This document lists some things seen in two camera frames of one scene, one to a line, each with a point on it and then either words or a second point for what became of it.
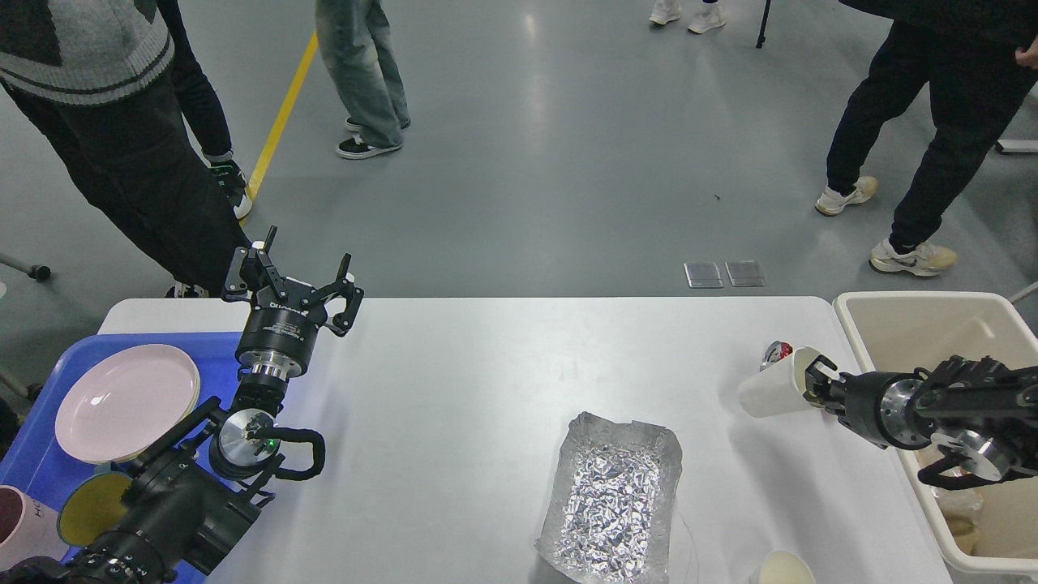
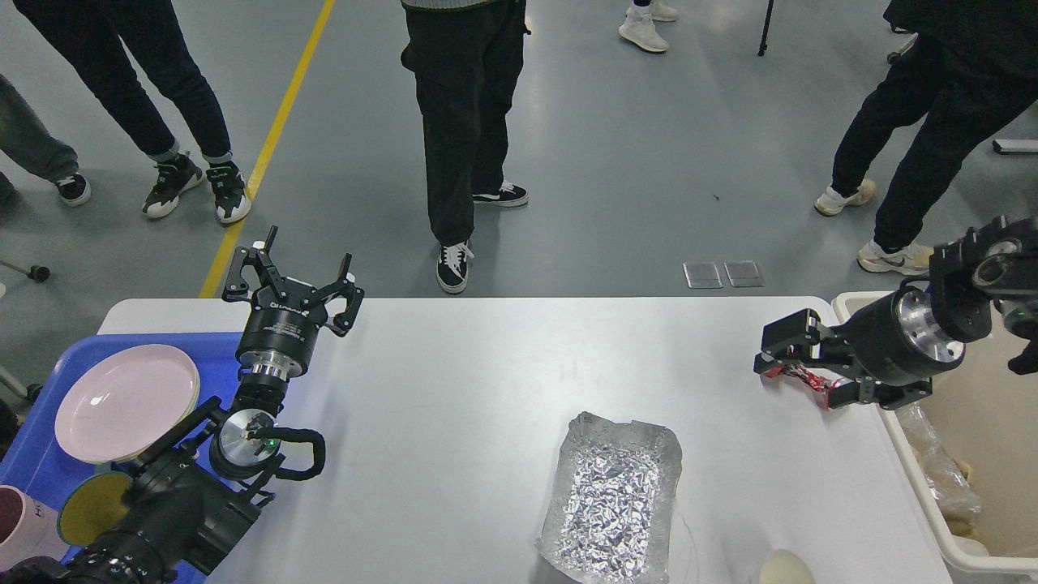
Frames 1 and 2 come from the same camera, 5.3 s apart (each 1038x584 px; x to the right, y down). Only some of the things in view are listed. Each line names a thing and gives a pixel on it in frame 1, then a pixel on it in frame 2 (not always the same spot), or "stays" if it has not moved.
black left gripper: [280, 328] stays
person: [355, 40] to [26, 141]
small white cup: [786, 567] stays
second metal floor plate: [745, 272] stays
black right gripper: [879, 406] to [894, 346]
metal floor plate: [703, 274] stays
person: [108, 93] to [467, 58]
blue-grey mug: [90, 505] stays
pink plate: [123, 401] stays
